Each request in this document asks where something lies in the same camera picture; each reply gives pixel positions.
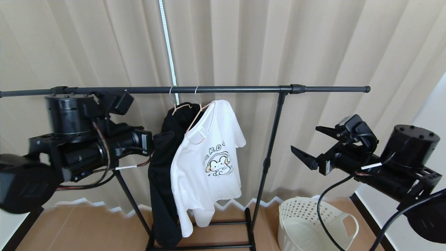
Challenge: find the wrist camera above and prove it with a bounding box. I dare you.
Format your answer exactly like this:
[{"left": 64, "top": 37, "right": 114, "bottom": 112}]
[
  {"left": 101, "top": 91, "right": 134, "bottom": 116},
  {"left": 336, "top": 114, "right": 379, "bottom": 154}
]

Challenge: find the white printed t-shirt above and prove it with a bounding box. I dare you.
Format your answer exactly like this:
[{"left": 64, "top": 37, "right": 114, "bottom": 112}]
[{"left": 170, "top": 100, "right": 247, "bottom": 238}]

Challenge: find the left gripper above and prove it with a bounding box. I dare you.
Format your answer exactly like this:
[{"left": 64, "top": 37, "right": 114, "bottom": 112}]
[{"left": 120, "top": 129, "right": 154, "bottom": 157}]

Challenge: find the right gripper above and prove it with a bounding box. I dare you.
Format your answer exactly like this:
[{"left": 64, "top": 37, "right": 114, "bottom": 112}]
[{"left": 291, "top": 125, "right": 370, "bottom": 176}]

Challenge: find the pink clothes hanger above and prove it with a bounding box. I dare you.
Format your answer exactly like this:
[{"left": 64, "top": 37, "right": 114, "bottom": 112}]
[
  {"left": 169, "top": 86, "right": 193, "bottom": 116},
  {"left": 186, "top": 86, "right": 215, "bottom": 134}
]

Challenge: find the white laundry basket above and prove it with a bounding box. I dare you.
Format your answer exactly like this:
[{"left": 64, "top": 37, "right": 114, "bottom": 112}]
[{"left": 278, "top": 197, "right": 360, "bottom": 251}]

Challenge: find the beige curtain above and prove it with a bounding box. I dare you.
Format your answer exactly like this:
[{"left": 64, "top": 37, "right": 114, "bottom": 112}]
[{"left": 0, "top": 0, "right": 446, "bottom": 215}]

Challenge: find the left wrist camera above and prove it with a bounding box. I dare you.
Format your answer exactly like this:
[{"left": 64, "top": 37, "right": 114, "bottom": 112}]
[{"left": 101, "top": 91, "right": 134, "bottom": 116}]

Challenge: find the black clothes rack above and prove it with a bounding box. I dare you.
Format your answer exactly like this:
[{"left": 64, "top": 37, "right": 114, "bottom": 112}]
[{"left": 0, "top": 85, "right": 371, "bottom": 251}]

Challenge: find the black garment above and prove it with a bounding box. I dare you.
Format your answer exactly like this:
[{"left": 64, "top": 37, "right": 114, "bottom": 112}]
[{"left": 147, "top": 102, "right": 206, "bottom": 248}]

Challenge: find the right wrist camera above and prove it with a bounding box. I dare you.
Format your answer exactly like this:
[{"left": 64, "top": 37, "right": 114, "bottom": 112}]
[{"left": 336, "top": 114, "right": 379, "bottom": 154}]

